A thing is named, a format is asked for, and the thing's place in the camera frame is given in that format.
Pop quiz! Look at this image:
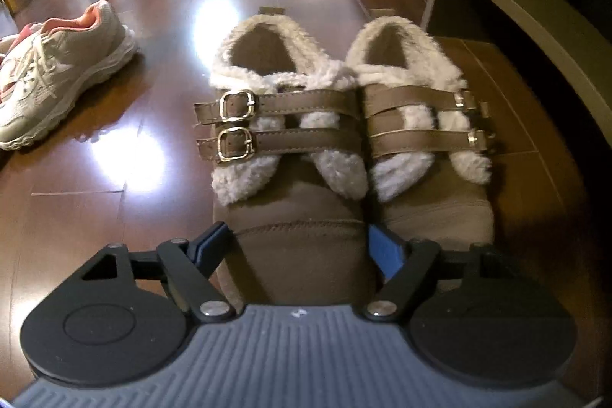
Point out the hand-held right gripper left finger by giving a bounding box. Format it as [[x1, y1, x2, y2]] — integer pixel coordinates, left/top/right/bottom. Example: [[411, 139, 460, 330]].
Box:
[[72, 221, 237, 323]]

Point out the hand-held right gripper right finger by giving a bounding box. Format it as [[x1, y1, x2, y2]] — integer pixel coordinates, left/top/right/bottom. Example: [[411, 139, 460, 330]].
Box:
[[362, 224, 531, 322]]

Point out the brown fleece-lined buckle shoe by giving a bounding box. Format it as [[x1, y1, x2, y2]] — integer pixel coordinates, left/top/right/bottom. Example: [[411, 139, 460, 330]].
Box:
[[194, 7, 378, 308], [344, 9, 498, 289]]

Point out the grey pink-lined sneaker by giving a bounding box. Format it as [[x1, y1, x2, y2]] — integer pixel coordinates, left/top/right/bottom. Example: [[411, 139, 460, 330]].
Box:
[[0, 21, 46, 69], [0, 0, 139, 151]]

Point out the dark shoe cabinet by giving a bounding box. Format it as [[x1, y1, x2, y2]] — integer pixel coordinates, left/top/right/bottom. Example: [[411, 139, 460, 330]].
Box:
[[421, 0, 612, 127]]

